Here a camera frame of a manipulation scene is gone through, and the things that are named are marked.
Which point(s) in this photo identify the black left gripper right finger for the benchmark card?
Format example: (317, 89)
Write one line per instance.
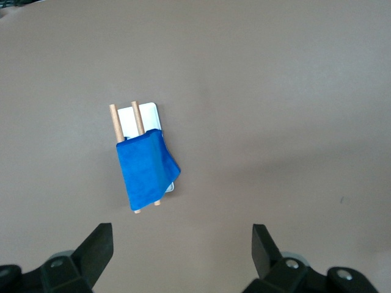
(275, 268)

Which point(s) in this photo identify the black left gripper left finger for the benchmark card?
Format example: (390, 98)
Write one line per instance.
(82, 262)

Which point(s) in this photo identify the blue microfibre towel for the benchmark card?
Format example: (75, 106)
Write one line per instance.
(142, 171)

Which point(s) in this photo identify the white towel rack wooden rods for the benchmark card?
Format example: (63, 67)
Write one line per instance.
(149, 117)

